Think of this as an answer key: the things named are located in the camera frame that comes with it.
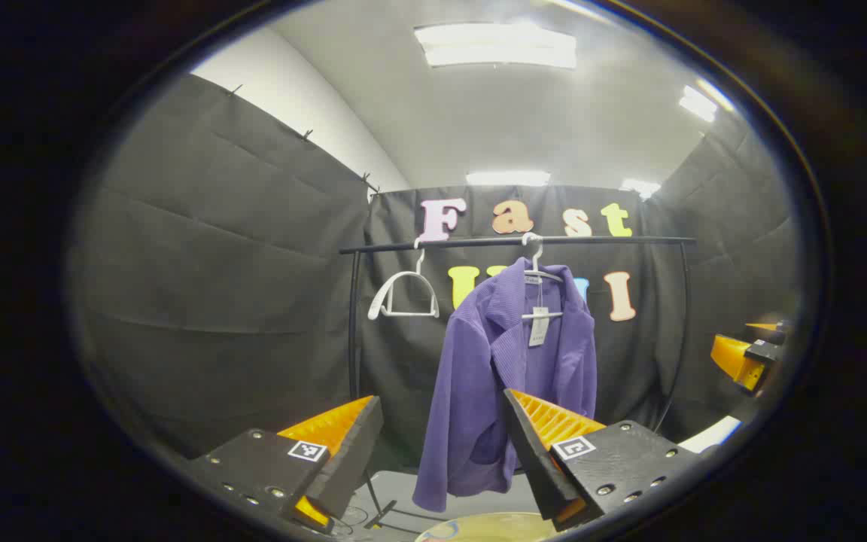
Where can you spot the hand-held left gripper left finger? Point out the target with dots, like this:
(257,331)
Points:
(354,459)

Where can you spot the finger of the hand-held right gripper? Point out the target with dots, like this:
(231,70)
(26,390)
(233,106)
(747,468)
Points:
(772,327)
(761,352)

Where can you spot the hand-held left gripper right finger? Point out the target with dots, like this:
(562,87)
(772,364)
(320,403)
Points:
(535,467)

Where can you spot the round laundry hamper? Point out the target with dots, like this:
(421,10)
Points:
(494,529)

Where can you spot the white plastic hanger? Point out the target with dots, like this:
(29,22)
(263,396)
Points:
(536,260)
(411,313)

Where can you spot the black metal clothes rack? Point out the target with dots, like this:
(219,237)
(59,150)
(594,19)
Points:
(614,240)

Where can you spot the ceiling light panel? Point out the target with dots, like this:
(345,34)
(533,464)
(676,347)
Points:
(701,102)
(509,178)
(640,188)
(494,45)

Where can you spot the black backdrop cloth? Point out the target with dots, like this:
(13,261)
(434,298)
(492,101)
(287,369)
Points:
(215,263)

